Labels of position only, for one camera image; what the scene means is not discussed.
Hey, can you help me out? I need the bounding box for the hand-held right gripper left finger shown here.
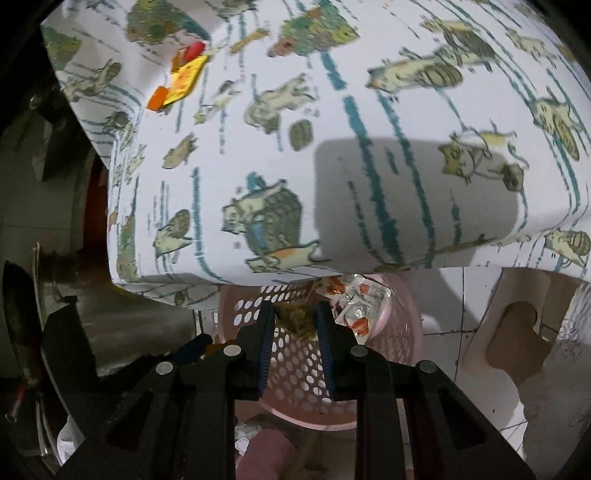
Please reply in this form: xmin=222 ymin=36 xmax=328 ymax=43
xmin=59 ymin=301 xmax=278 ymax=480

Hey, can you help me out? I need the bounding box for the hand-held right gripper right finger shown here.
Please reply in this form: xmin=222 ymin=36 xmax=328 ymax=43
xmin=316 ymin=301 xmax=537 ymax=480

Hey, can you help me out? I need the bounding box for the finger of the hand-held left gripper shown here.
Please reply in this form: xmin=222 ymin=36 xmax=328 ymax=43
xmin=148 ymin=333 xmax=214 ymax=370

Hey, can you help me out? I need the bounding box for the brown snack wrapper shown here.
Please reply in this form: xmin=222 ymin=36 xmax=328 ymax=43
xmin=272 ymin=277 xmax=324 ymax=341

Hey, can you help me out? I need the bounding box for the pink plastic mesh basket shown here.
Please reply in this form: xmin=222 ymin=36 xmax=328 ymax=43
xmin=217 ymin=272 xmax=426 ymax=432

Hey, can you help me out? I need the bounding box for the red and white snack wrapper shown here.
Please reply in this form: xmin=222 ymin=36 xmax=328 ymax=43
xmin=323 ymin=274 xmax=393 ymax=343

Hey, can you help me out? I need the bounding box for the pink cloth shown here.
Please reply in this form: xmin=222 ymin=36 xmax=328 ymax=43
xmin=240 ymin=429 xmax=299 ymax=480

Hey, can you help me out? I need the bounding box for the brown cardboard box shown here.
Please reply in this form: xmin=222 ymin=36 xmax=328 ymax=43
xmin=455 ymin=268 xmax=591 ymax=389

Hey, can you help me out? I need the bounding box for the cat print white cloth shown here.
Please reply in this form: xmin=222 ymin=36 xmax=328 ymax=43
xmin=39 ymin=0 xmax=591 ymax=309

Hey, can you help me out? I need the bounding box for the white sketched cloth bag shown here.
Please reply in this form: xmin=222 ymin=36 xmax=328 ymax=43
xmin=517 ymin=281 xmax=591 ymax=462

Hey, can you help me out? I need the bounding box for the yellow and orange snack wrapper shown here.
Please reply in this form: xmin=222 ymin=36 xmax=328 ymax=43
xmin=147 ymin=41 xmax=211 ymax=112

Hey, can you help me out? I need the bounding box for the dark knife with red handle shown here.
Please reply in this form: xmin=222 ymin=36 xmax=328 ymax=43
xmin=2 ymin=261 xmax=48 ymax=423

